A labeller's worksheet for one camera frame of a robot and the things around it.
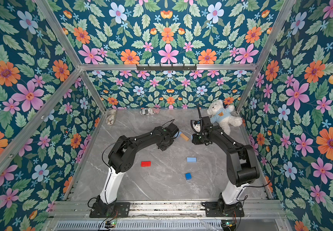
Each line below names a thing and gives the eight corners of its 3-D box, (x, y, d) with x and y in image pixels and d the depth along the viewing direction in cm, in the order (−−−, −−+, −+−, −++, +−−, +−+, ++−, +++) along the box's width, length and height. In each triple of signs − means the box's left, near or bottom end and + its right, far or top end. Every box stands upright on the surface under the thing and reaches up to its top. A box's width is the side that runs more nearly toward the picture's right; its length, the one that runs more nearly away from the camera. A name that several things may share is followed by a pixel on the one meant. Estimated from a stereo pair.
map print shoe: (105, 124, 112) (103, 122, 109) (110, 111, 121) (109, 109, 119) (113, 124, 112) (111, 122, 109) (118, 111, 121) (116, 108, 118)
